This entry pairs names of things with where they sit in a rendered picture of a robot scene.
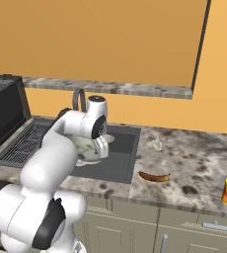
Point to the white bowl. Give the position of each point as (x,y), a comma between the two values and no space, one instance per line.
(86,154)

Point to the dark grey curved tap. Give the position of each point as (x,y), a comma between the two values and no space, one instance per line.
(81,99)

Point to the black countertop appliance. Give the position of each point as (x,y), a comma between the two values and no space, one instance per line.
(2,108)

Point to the beige cupboard door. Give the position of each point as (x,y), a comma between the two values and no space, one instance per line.
(118,234)
(201,242)

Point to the white garlic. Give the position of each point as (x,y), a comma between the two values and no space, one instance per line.
(157,145)

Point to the brown banana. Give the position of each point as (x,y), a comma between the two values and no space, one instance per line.
(153,177)

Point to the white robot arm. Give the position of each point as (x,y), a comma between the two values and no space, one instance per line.
(46,164)

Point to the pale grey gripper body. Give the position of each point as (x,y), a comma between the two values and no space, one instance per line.
(102,148)

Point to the dark grey sink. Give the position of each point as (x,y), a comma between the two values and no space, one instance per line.
(118,161)

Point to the beige drawer front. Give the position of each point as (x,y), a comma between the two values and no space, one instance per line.
(181,218)

